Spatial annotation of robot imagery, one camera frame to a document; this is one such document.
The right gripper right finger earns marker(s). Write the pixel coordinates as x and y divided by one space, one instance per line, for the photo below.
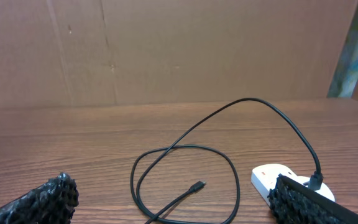
291 202

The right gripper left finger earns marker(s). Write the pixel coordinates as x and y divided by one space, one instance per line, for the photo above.
51 202

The white charger plug adapter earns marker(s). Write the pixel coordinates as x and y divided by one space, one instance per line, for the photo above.
324 190

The white power strip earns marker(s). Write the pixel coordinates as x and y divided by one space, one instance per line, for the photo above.
264 178

